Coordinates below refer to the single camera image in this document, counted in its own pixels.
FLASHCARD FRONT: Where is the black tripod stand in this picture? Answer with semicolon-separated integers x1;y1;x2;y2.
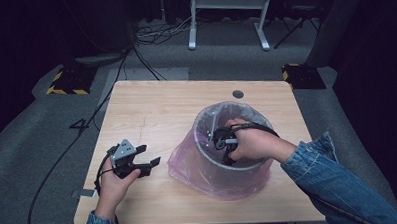
271;1;322;50

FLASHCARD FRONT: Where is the left hand-held gripper cable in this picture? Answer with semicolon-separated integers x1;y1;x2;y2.
92;152;116;198

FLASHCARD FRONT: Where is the short black floor cable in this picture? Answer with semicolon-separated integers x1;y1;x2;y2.
132;44;168;83

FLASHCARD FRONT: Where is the grey flat stand base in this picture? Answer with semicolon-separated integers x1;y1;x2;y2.
73;51;128;68

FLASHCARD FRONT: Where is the right hand-held gripper cable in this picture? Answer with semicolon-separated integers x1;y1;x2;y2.
231;121;281;141

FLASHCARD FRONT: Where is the grey curtain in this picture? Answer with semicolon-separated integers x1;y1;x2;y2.
302;0;370;69

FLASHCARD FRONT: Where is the pink plastic bag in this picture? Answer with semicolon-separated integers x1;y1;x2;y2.
164;98;278;204

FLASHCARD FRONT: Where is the grey tape piece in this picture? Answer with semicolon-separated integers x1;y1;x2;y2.
71;188;97;199

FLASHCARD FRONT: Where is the long black floor cable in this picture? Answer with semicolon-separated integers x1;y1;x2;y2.
20;48;138;224

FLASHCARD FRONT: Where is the bundle of floor cables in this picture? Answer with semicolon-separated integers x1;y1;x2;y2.
134;14;198;47

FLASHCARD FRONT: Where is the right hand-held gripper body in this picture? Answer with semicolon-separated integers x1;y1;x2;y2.
206;110;240;157

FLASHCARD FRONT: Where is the green ribbed bin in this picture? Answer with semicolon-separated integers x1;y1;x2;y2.
185;99;278;200

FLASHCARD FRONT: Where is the white metal table frame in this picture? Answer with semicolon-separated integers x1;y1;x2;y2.
186;0;275;54

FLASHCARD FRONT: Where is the person's left hand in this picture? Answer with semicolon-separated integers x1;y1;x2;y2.
93;166;143;221

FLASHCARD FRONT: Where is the hand-held gripper cable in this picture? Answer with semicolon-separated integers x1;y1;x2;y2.
92;152;116;198
231;121;281;141

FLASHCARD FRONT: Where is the person's right hand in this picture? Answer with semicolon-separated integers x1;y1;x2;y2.
224;116;290;166

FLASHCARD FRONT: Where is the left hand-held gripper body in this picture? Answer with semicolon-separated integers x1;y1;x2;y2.
108;137;153;180

